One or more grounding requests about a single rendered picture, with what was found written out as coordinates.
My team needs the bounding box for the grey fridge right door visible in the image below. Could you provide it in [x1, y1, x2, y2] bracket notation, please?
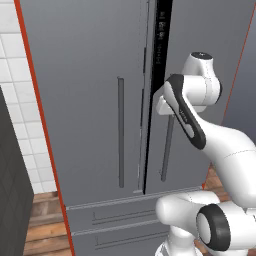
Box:
[143, 0, 256, 198]

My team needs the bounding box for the grey tall cabinet panel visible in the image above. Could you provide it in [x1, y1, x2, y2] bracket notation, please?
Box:
[221, 23, 256, 145]

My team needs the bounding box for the grey left door handle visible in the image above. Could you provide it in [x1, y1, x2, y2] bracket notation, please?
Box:
[116, 76, 126, 189]

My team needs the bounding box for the grey right door handle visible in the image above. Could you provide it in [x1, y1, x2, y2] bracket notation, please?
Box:
[160, 114, 176, 183]

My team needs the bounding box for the grey fridge drawer front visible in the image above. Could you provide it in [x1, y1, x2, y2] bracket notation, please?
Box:
[71, 219, 174, 256]
[65, 186, 204, 235]

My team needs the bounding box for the grey door handle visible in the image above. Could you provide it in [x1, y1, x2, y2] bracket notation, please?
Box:
[116, 76, 126, 189]
[160, 114, 176, 183]

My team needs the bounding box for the dark grey cabinet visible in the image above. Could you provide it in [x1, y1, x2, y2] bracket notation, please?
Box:
[0, 85, 35, 256]

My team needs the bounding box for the grey fridge left door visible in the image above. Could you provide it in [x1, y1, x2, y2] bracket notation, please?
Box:
[18, 0, 158, 208]

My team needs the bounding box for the red fridge surround panel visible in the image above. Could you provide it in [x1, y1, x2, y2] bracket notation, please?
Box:
[13, 0, 76, 256]

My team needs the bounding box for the grey fridge door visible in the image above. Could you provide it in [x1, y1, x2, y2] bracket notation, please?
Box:
[143, 0, 256, 198]
[18, 0, 158, 208]

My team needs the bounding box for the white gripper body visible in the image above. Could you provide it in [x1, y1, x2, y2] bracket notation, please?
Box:
[155, 94, 178, 117]

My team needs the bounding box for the grey fridge drawer handle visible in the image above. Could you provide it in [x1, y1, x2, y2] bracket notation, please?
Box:
[91, 208, 158, 226]
[93, 230, 170, 251]

